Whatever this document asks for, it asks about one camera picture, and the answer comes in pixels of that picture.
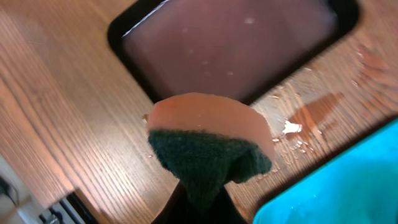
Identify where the teal plastic serving tray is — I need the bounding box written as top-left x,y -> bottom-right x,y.
253,119 -> 397,224

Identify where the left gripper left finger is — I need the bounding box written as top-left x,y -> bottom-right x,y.
152,182 -> 188,224

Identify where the black tray with reddish water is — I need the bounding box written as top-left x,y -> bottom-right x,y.
107,0 -> 359,105

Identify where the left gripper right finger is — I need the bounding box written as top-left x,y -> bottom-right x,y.
214,187 -> 247,224

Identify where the green and pink sponge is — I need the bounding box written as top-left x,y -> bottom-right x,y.
147,93 -> 274,213

